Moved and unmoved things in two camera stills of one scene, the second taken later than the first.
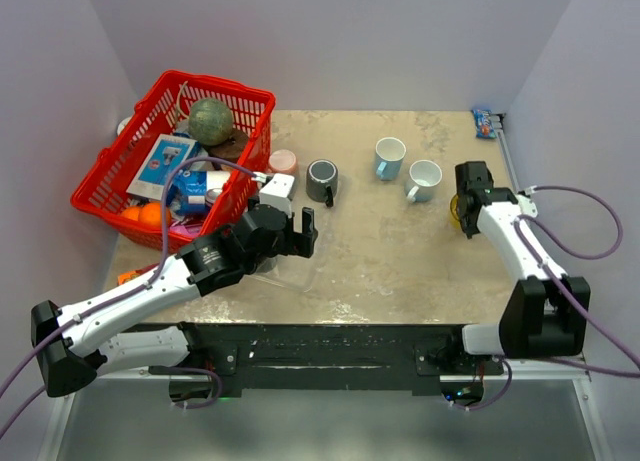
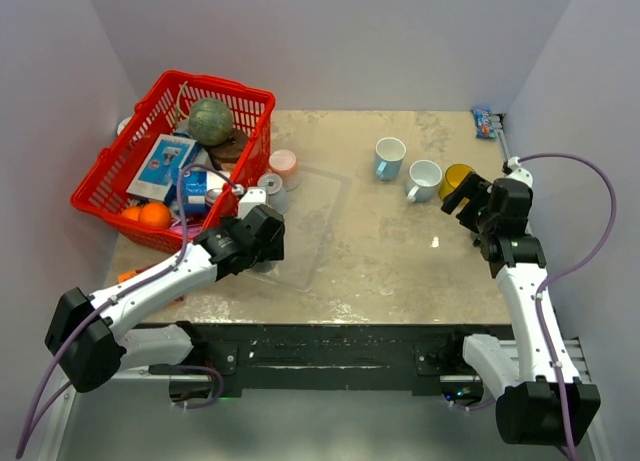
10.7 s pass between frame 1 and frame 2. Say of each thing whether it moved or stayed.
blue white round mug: stayed
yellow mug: moved
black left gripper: moved
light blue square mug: stayed
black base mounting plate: stayed
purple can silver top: stayed
